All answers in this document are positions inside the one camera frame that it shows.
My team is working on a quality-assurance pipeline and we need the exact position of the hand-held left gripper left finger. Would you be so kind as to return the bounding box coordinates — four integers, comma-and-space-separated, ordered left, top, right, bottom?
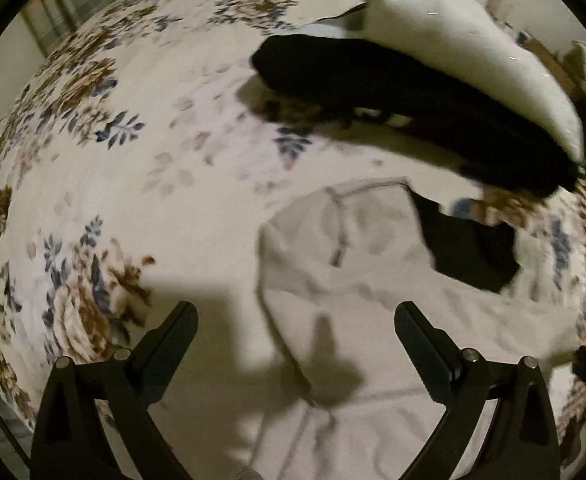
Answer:
30, 301, 199, 480

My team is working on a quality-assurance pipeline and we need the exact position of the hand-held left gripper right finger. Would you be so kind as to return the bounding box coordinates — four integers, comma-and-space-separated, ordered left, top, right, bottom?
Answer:
395, 301, 562, 480

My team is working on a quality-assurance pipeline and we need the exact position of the white small garment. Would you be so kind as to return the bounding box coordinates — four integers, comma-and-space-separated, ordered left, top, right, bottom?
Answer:
243, 177, 581, 480

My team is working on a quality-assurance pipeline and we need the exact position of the small black garment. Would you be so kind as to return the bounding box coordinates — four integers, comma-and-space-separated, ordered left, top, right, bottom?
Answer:
409, 191, 521, 294

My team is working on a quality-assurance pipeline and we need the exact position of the floral blanket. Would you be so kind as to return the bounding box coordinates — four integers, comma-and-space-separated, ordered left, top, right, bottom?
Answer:
0, 0, 586, 480

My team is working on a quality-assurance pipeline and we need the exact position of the long black cloth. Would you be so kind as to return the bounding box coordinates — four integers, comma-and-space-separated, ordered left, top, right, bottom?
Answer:
250, 34, 581, 198

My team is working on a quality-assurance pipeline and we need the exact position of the white fluffy pillow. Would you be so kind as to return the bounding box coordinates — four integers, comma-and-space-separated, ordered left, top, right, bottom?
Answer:
360, 0, 586, 161

